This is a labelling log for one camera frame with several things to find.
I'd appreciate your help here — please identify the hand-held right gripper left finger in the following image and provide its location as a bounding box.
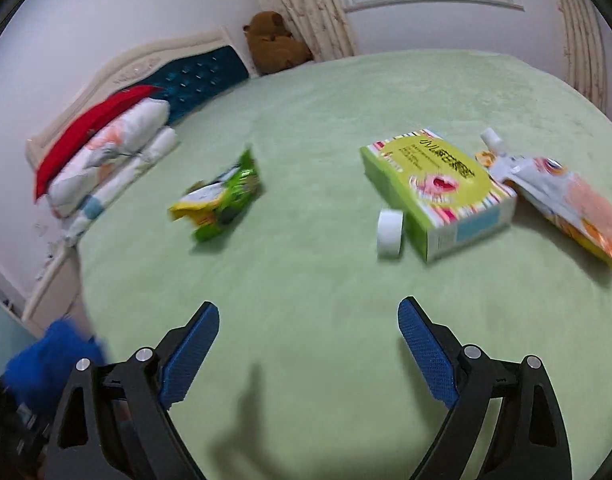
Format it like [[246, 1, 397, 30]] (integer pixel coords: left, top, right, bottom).
[[48, 301, 221, 480]]

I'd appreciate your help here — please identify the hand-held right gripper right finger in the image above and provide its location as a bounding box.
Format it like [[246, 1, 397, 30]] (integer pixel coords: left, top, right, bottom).
[[397, 296, 571, 480]]

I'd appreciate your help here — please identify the blue cloth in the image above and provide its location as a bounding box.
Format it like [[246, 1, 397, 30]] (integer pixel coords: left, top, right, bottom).
[[1, 320, 107, 411]]

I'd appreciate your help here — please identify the green snack bag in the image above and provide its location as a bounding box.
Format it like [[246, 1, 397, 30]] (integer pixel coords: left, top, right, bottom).
[[167, 146, 263, 242]]

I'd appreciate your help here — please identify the white tape roll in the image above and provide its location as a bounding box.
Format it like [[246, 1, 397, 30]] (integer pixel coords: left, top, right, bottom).
[[377, 208, 405, 259]]

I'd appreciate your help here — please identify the yellow-green striped box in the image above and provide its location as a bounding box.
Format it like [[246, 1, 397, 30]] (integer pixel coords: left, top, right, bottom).
[[360, 129, 518, 264]]

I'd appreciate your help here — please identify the white striped pillow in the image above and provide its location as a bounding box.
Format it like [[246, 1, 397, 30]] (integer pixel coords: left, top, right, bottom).
[[63, 126, 181, 247]]

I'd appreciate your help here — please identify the white orange spout pouch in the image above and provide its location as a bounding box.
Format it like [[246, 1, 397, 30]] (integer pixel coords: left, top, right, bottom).
[[474, 128, 612, 267]]

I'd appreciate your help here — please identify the floral white pillow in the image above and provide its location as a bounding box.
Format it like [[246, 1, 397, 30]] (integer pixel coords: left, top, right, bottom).
[[48, 97, 171, 218]]

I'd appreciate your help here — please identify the red pillow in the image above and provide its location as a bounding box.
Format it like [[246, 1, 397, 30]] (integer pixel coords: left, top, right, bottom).
[[34, 85, 161, 203]]

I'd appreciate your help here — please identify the green bed blanket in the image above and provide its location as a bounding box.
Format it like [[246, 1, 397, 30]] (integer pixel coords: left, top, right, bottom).
[[76, 49, 612, 480]]

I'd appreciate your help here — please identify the cream and blue headboard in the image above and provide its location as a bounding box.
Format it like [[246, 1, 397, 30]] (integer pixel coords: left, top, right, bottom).
[[26, 27, 251, 171]]

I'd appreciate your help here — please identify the brown plush bear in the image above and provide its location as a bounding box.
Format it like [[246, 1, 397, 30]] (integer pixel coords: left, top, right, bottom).
[[243, 11, 314, 77]]

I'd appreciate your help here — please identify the floral cream curtain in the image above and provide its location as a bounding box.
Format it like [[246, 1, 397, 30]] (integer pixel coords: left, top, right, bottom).
[[246, 0, 359, 63], [550, 0, 609, 111]]

